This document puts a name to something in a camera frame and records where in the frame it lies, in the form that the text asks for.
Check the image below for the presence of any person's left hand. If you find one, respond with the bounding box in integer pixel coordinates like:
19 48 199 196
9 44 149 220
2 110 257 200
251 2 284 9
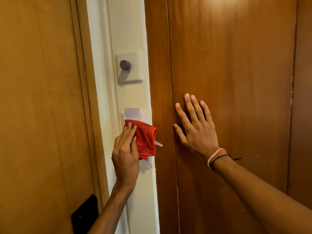
112 122 140 191

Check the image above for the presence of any person's right hand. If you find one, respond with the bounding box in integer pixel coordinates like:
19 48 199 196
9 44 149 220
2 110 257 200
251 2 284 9
173 93 221 161

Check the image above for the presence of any red cleaning cloth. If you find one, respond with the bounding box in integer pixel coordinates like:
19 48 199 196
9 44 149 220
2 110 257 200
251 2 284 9
123 119 163 161

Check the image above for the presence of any person's right forearm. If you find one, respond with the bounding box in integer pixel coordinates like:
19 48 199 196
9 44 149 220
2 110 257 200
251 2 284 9
211 155 312 234

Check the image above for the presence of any person's left forearm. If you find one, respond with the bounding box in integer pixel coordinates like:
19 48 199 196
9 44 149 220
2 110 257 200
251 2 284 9
88 183 136 234

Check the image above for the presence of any white key card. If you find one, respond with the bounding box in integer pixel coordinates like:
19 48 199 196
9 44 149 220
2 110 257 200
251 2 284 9
124 108 141 119

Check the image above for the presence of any pink wrist band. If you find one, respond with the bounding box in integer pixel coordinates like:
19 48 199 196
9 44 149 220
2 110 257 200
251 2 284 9
207 148 227 170

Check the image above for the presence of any dark brown wardrobe door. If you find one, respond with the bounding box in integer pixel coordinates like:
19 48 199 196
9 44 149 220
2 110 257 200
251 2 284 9
167 0 298 234

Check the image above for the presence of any black door lock plate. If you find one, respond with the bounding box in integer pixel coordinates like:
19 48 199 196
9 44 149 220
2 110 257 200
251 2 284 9
71 194 99 234

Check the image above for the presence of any light brown wooden door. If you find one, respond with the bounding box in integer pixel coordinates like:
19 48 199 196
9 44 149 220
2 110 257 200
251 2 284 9
0 0 96 234

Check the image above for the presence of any dark brown wooden side panel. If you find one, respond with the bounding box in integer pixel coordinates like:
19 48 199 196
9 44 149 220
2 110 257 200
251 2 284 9
287 0 312 210

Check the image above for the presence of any white key card switch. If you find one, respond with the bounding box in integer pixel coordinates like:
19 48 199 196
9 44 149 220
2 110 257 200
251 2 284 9
121 110 152 168

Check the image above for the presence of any black string bracelet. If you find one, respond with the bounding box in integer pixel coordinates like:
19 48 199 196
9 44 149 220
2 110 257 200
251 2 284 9
210 154 243 171

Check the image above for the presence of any dark brown wooden post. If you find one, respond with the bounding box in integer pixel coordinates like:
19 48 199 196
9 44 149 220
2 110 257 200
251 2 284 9
144 0 180 234

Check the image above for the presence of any light brown door frame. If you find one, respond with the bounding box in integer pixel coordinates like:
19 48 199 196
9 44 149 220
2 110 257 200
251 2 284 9
69 0 110 213

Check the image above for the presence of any white dimmer switch plate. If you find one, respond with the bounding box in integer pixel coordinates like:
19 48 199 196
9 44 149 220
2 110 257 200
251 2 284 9
115 50 144 84

